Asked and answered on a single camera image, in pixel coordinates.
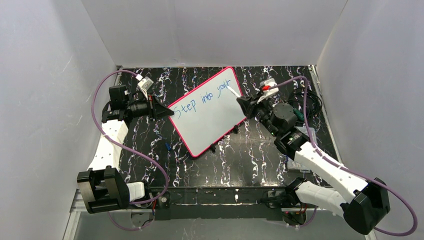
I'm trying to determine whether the white marker pen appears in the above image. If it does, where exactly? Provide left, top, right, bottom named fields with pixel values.
left=227, top=86, right=241, bottom=98

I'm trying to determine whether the pink framed whiteboard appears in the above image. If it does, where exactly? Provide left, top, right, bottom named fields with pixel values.
left=168, top=66, right=246, bottom=158

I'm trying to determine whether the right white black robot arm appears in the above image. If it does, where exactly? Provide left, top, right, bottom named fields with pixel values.
left=236, top=95, right=391, bottom=235

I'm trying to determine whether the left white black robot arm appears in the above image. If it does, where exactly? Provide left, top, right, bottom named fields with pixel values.
left=76, top=85, right=172, bottom=214

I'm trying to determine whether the green connector plug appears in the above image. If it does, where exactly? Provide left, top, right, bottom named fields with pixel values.
left=293, top=109, right=305, bottom=122

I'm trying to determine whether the clear plastic screw box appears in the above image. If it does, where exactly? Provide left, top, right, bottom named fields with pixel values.
left=286, top=126, right=317, bottom=173

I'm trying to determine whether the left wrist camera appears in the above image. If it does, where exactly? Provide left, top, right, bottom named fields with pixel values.
left=135, top=74, right=154, bottom=99

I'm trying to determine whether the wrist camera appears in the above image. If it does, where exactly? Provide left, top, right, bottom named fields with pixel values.
left=135, top=74, right=154, bottom=99
left=257, top=78, right=279, bottom=104

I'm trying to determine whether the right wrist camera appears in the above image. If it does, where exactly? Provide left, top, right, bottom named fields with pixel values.
left=257, top=78, right=279, bottom=104

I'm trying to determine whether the black coiled cable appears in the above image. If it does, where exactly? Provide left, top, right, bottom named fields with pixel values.
left=287, top=87, right=323, bottom=124

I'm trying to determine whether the aluminium frame rail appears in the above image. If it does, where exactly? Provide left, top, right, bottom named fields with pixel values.
left=62, top=185, right=377, bottom=240

